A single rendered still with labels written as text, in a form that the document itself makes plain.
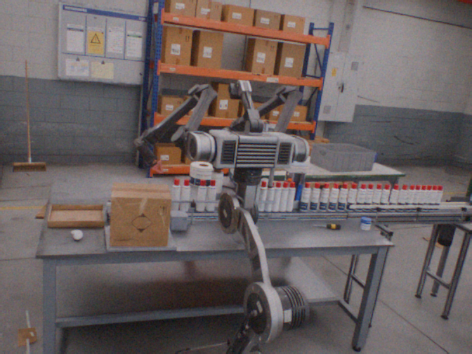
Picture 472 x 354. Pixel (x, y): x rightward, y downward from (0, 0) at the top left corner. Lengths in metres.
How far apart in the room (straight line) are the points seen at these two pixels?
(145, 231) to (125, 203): 0.19
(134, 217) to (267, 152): 0.76
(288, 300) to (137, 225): 0.91
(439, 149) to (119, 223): 9.26
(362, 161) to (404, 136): 5.10
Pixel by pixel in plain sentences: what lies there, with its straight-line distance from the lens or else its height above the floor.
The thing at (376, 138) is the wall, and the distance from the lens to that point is 9.49.
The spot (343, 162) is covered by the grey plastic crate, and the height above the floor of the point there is 0.91.
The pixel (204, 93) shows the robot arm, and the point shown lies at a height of 1.65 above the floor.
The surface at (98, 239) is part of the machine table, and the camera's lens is 2.51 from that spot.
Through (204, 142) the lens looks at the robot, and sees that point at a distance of 1.94.
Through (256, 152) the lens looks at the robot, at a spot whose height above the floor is 1.45.
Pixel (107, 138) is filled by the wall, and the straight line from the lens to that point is 7.06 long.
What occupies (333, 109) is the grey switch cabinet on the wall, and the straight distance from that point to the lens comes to 8.17.
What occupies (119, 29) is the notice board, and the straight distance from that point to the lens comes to 6.79.
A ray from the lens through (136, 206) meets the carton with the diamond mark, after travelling 2.30.
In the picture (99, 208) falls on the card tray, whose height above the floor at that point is 0.85.
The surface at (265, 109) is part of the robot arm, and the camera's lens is 2.66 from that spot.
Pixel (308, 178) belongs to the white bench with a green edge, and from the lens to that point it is 4.53.
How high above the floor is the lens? 1.88
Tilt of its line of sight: 16 degrees down
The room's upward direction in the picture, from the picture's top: 7 degrees clockwise
